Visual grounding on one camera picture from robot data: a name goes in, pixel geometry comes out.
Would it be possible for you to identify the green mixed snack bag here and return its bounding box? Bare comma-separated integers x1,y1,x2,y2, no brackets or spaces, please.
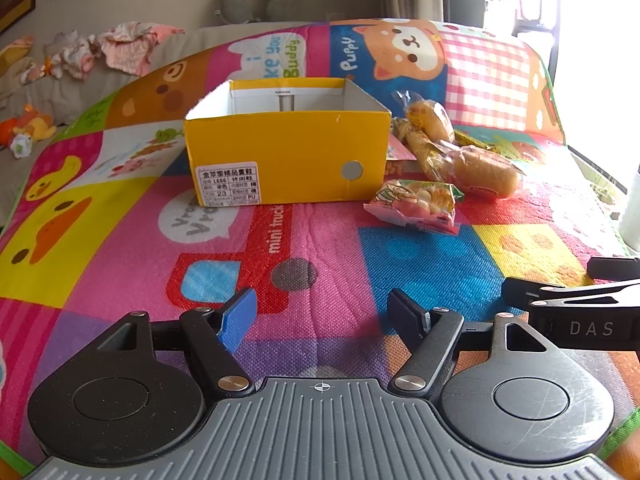
363,179,464,235

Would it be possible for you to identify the bread bun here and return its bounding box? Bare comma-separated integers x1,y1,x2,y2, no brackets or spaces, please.
395,90,454,143
404,130,523,200

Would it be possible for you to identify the yellow cardboard shoe box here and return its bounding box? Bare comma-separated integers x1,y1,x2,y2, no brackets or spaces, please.
183,77,392,208

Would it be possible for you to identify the pink Volcano snack box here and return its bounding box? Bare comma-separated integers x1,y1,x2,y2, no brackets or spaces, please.
386,133,416,162

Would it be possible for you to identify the colourful cartoon play mat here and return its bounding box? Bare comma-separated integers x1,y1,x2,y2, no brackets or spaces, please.
1,20,625,478

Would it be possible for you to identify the orange plush toy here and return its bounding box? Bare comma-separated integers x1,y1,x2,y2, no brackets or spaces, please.
1,104,56,159

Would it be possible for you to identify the grey bed blanket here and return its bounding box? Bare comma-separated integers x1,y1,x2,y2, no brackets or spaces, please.
0,20,331,231

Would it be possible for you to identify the pink baby clothes pile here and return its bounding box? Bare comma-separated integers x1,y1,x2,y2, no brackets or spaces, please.
20,22,186,84

